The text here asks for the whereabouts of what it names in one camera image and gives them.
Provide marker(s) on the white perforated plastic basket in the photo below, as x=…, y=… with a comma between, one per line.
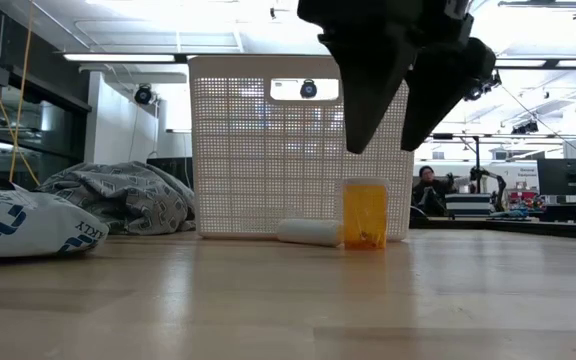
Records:
x=268, y=165

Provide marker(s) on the long ceiling light strip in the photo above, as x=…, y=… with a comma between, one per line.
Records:
x=118, y=57

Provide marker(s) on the black computer monitor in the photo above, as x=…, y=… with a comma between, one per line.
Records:
x=568, y=176

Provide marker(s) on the person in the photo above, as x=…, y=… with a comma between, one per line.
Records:
x=430, y=195

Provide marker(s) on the striped grey box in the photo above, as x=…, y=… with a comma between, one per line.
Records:
x=468, y=204

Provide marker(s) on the grey patterned cloth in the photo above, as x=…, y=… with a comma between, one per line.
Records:
x=128, y=197

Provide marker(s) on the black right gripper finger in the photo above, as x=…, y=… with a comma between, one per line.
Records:
x=373, y=85
x=443, y=85

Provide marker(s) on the white blue-print pouch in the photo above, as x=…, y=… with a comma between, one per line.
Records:
x=28, y=230

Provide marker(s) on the black background robot arm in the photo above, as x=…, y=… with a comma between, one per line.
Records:
x=488, y=177

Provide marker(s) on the orange pill bottle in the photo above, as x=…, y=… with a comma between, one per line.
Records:
x=365, y=215

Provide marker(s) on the white gauze roll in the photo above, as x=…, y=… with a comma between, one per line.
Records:
x=308, y=232

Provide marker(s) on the black round ceiling camera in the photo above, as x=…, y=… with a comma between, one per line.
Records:
x=308, y=89
x=143, y=95

